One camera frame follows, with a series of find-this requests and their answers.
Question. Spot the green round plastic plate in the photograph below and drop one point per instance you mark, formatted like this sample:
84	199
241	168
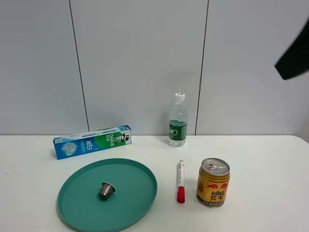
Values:
80	206

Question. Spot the clear water bottle green label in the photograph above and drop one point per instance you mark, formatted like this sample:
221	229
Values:
178	119

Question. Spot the blue green toothpaste box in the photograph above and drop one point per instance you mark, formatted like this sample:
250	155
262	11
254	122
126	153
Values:
92	141

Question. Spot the white marker red cap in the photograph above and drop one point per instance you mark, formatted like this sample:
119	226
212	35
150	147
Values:
180	182

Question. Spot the gold Red Bull can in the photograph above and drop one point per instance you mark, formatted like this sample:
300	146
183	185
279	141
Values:
212	184

